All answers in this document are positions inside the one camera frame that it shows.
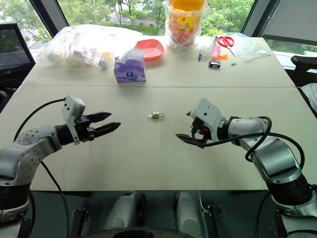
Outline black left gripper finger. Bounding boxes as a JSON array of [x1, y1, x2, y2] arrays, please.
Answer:
[[92, 121, 122, 138], [86, 112, 112, 123]]

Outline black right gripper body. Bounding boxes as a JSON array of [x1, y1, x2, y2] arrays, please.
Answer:
[[190, 118, 211, 142]]

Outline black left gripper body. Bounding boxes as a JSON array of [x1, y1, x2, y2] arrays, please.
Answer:
[[74, 116, 97, 144]]

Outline purple tissue box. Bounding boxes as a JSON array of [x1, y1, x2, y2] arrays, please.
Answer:
[[113, 48, 148, 83]]

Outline white tube with blue cap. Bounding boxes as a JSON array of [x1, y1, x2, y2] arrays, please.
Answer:
[[98, 52, 111, 69]]

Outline grey rounded robot leg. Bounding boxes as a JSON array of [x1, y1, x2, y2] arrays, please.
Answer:
[[102, 190, 147, 234], [174, 190, 207, 238]]

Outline coral plastic bowl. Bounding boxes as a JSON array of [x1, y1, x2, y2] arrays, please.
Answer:
[[134, 39, 165, 62]]

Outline large clear plastic bag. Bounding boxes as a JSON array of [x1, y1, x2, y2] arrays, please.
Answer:
[[36, 24, 141, 68]]

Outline red scissors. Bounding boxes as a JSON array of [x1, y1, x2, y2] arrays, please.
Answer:
[[217, 36, 238, 58]]

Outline flat clear plastic bag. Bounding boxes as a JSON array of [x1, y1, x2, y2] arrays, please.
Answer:
[[222, 31, 272, 63]]

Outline orange-lid candy jar in bag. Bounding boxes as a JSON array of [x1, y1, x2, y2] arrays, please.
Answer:
[[162, 0, 211, 53]]

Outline black mesh office chair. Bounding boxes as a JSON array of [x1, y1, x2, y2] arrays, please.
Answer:
[[0, 22, 36, 106]]

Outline dark rounded robot torso edge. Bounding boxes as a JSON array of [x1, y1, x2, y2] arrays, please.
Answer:
[[80, 226, 200, 238]]

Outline white plastic-wrapped object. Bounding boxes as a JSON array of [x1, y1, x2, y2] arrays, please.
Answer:
[[300, 82, 317, 113]]

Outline black chair armrest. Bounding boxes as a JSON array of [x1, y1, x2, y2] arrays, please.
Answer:
[[290, 55, 317, 88]]

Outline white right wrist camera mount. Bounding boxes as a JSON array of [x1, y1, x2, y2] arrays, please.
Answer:
[[189, 98, 226, 143]]

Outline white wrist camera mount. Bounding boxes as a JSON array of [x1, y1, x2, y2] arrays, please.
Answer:
[[189, 98, 226, 143], [61, 95, 87, 145]]

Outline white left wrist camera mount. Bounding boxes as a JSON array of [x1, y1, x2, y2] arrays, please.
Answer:
[[61, 95, 87, 145]]

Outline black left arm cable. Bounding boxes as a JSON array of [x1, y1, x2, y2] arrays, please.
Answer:
[[13, 98, 71, 238]]

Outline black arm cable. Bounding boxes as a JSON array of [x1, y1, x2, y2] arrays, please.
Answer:
[[13, 98, 71, 238], [204, 116, 306, 175]]

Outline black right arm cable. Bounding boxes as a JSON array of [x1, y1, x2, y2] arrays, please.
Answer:
[[204, 116, 306, 175]]

